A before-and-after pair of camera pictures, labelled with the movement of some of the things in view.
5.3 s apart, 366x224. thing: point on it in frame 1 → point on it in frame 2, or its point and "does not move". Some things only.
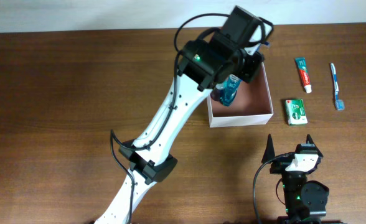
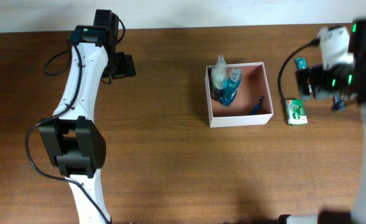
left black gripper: (253, 70) → (126, 65)
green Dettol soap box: (295, 112) does not move
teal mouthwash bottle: (230, 86) does not move
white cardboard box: (251, 106) does not move
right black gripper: (282, 168) → (303, 81)
